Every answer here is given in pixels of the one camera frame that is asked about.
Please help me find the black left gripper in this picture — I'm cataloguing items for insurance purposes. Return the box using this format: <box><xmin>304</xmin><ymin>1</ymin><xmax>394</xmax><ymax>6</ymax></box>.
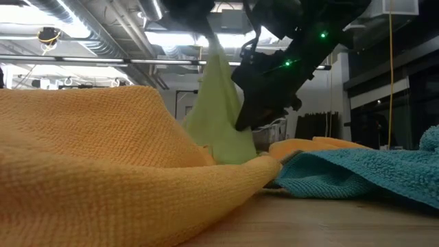
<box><xmin>161</xmin><ymin>0</ymin><xmax>223</xmax><ymax>38</ymax></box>

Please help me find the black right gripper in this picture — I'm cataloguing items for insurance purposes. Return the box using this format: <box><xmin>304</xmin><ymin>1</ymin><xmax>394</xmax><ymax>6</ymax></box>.
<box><xmin>231</xmin><ymin>49</ymin><xmax>315</xmax><ymax>132</ymax></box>

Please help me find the green microfiber towel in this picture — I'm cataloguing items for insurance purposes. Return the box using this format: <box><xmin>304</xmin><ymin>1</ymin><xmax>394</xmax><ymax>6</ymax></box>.
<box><xmin>181</xmin><ymin>34</ymin><xmax>258</xmax><ymax>165</ymax></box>

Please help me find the orange microfiber towel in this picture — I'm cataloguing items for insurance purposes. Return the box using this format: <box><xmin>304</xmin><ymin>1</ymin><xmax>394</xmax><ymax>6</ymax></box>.
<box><xmin>0</xmin><ymin>85</ymin><xmax>281</xmax><ymax>247</ymax></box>
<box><xmin>269</xmin><ymin>136</ymin><xmax>371</xmax><ymax>161</ymax></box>

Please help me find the teal microfiber towel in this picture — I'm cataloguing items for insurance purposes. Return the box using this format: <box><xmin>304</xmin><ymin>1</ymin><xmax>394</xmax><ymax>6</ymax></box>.
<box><xmin>274</xmin><ymin>125</ymin><xmax>439</xmax><ymax>210</ymax></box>

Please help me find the black curtain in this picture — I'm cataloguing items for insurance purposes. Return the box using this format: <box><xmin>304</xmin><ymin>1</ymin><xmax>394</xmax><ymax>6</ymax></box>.
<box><xmin>295</xmin><ymin>111</ymin><xmax>340</xmax><ymax>140</ymax></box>

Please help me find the long ceiling light bar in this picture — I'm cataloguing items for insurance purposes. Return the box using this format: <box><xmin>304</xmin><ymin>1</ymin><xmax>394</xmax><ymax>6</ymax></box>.
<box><xmin>0</xmin><ymin>54</ymin><xmax>332</xmax><ymax>71</ymax></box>

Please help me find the silver ceiling duct pipe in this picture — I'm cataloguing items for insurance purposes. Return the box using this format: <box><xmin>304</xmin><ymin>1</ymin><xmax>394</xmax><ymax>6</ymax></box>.
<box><xmin>137</xmin><ymin>0</ymin><xmax>165</xmax><ymax>21</ymax></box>

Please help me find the black background gantry frame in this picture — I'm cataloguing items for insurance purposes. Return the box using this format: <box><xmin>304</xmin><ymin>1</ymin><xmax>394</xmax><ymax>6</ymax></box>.
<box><xmin>174</xmin><ymin>89</ymin><xmax>200</xmax><ymax>119</ymax></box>

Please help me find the yellow extension cable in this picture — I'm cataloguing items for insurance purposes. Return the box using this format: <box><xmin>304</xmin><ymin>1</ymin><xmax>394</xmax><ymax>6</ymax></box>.
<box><xmin>387</xmin><ymin>0</ymin><xmax>394</xmax><ymax>148</ymax></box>

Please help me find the black yellow cable reel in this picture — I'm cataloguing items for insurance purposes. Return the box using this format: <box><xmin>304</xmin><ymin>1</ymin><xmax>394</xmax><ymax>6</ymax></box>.
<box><xmin>36</xmin><ymin>26</ymin><xmax>62</xmax><ymax>56</ymax></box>

